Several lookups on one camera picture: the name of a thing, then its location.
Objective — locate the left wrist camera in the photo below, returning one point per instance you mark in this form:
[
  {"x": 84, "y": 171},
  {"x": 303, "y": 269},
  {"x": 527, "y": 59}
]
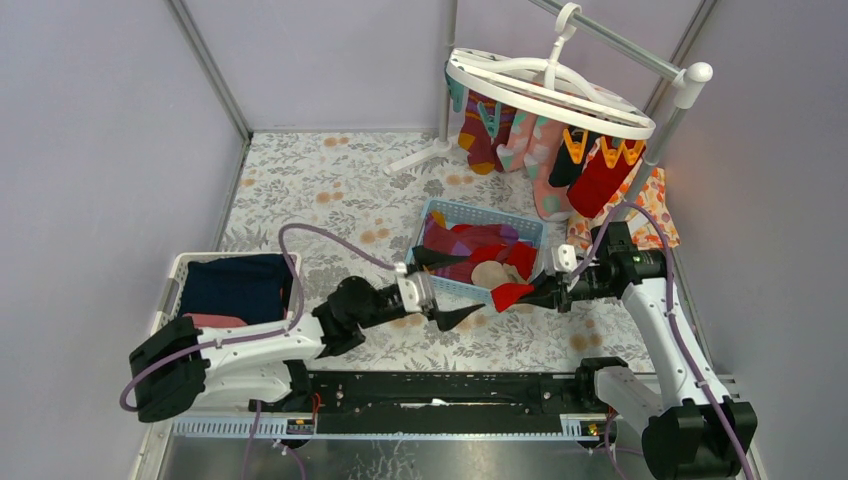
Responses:
[{"x": 416, "y": 288}]

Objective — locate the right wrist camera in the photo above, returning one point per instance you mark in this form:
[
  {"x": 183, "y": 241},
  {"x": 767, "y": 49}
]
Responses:
[{"x": 564, "y": 259}]

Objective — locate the floral table mat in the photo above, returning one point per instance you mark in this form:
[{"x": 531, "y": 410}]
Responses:
[{"x": 336, "y": 181}]

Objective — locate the pink sock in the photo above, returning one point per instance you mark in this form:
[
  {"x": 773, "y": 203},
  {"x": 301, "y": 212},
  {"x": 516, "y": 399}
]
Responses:
[
  {"x": 545, "y": 137},
  {"x": 521, "y": 136}
]

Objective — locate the blue plastic basket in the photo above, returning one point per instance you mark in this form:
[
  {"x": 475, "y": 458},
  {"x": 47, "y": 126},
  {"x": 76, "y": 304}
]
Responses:
[{"x": 534, "y": 232}]

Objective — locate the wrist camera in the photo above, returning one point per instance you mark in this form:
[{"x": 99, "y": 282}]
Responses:
[
  {"x": 564, "y": 259},
  {"x": 416, "y": 288}
]

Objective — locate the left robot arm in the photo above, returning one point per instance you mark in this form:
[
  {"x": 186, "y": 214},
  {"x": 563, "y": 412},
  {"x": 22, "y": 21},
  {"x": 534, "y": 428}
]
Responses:
[{"x": 183, "y": 365}]

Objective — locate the metal drying rack stand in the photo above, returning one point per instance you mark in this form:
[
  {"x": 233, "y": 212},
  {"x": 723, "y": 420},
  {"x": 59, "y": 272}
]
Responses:
[{"x": 687, "y": 83}]

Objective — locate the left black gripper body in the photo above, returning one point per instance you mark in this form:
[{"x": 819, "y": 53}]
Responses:
[{"x": 431, "y": 311}]

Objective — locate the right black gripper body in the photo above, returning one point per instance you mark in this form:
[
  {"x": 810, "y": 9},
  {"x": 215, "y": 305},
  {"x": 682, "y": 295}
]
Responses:
[{"x": 578, "y": 291}]

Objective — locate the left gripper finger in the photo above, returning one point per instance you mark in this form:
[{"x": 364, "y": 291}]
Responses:
[
  {"x": 448, "y": 320},
  {"x": 425, "y": 259}
]

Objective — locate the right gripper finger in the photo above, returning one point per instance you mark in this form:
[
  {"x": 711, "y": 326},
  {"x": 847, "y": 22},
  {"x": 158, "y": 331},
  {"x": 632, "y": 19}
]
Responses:
[
  {"x": 547, "y": 297},
  {"x": 544, "y": 283}
]

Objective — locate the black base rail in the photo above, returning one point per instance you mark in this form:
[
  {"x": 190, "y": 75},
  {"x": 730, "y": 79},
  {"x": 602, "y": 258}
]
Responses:
[{"x": 375, "y": 403}]

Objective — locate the navy folded cloth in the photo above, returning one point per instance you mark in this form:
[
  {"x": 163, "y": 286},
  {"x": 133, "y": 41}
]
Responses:
[{"x": 254, "y": 288}]

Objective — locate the purple patchwork sock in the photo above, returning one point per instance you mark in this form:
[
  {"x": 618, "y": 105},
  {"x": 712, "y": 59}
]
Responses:
[{"x": 463, "y": 239}]

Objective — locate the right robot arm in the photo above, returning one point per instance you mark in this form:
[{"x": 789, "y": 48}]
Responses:
[{"x": 690, "y": 428}]

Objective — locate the red beige sock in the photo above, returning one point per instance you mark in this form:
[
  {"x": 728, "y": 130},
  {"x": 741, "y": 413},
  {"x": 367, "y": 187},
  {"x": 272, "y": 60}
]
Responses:
[{"x": 503, "y": 281}]

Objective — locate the white clip hanger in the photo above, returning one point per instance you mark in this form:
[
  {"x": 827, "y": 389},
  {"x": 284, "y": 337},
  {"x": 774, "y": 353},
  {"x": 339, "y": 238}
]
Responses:
[{"x": 547, "y": 88}]

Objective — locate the orange floral cloth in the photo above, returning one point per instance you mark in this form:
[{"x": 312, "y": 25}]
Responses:
[{"x": 643, "y": 234}]

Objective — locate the white plastic basket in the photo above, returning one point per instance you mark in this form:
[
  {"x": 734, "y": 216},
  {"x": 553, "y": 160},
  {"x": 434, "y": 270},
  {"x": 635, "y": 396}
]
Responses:
[{"x": 170, "y": 300}]

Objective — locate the red santa sock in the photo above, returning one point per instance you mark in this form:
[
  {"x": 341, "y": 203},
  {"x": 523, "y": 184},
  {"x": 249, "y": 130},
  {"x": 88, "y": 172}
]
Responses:
[{"x": 520, "y": 255}]

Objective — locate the navy christmas sock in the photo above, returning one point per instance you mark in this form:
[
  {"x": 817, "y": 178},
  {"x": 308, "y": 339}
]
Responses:
[{"x": 571, "y": 156}]

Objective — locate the pink folded cloth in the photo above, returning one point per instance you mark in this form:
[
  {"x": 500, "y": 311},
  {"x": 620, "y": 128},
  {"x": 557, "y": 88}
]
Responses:
[{"x": 215, "y": 321}]

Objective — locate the purple patterned sock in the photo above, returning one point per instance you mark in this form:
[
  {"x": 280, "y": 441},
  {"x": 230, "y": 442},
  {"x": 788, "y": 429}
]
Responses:
[
  {"x": 479, "y": 133},
  {"x": 504, "y": 115}
]

